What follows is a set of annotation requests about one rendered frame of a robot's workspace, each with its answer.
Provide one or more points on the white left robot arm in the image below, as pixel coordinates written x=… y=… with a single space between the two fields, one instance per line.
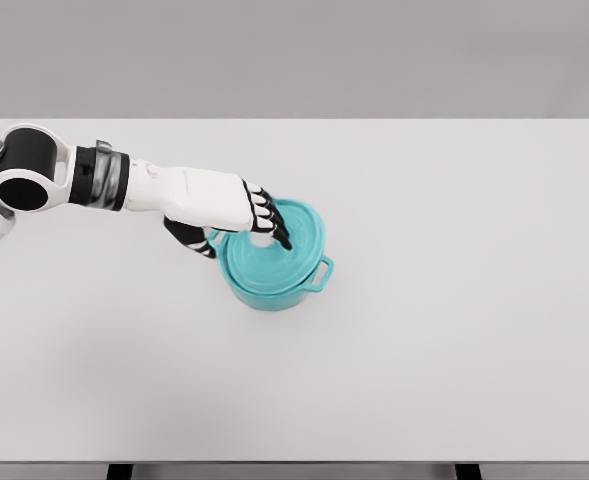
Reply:
x=99 y=175

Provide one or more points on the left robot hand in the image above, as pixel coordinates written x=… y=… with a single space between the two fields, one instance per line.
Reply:
x=209 y=197

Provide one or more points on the teal pot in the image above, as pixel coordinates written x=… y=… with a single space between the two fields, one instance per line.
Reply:
x=274 y=297

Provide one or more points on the teal pot lid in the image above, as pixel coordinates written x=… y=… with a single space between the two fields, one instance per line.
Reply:
x=294 y=250

